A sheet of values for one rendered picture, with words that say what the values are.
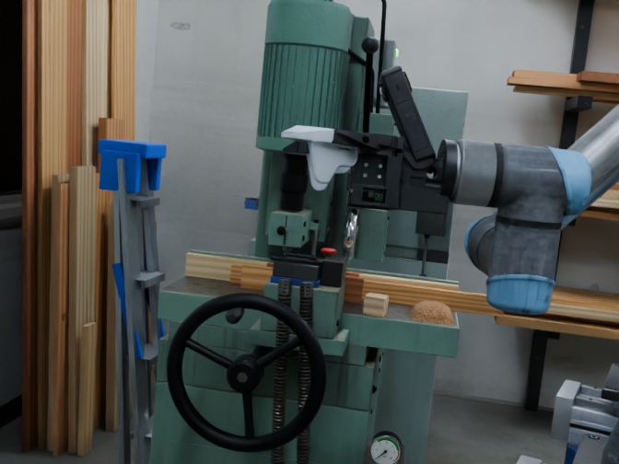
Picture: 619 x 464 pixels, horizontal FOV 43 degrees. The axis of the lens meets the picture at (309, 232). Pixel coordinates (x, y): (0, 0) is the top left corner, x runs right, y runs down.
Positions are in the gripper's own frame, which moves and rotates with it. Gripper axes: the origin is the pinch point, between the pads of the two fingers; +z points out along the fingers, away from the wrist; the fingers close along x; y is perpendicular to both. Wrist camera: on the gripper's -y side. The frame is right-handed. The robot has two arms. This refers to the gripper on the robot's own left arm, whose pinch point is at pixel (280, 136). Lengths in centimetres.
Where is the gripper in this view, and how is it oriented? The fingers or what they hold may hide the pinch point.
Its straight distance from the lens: 92.5
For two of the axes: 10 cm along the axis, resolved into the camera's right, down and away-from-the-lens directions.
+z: -10.0, -0.9, -0.1
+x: -0.1, 0.1, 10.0
